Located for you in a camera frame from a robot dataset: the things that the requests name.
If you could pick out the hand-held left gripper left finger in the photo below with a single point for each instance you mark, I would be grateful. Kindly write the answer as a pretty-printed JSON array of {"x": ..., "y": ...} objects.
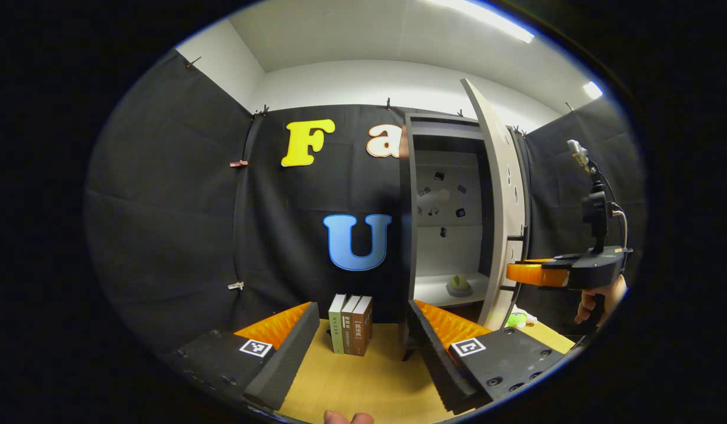
[{"x": 286, "y": 365}]

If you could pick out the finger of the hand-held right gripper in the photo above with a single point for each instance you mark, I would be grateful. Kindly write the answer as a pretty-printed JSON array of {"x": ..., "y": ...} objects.
[
  {"x": 566, "y": 257},
  {"x": 531, "y": 275}
]

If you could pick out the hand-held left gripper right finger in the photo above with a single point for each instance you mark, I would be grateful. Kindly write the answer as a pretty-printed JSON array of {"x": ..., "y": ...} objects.
[{"x": 434, "y": 359}]

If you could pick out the olive green bottle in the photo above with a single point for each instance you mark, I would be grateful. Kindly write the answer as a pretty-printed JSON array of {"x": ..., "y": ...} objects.
[{"x": 458, "y": 282}]

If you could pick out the beige cabinet door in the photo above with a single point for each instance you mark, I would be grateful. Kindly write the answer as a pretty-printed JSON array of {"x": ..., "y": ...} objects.
[{"x": 498, "y": 206}]

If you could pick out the white cabinet shelf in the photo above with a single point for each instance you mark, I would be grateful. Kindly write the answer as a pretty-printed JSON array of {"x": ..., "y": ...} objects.
[{"x": 434, "y": 291}]

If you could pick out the green white plastic toy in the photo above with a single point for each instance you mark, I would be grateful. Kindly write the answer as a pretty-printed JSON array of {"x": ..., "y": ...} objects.
[{"x": 516, "y": 321}]

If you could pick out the light green book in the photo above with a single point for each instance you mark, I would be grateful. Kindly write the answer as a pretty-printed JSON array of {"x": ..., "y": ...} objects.
[{"x": 337, "y": 330}]

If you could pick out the brown book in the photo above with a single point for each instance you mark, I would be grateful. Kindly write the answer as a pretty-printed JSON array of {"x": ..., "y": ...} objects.
[
  {"x": 348, "y": 335},
  {"x": 363, "y": 330}
]

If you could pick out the small ceiling light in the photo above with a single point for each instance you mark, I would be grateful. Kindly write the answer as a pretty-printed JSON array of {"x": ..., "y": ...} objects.
[{"x": 592, "y": 90}]

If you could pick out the black backdrop cloth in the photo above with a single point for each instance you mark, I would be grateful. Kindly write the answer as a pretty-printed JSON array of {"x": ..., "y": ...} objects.
[{"x": 163, "y": 206}]

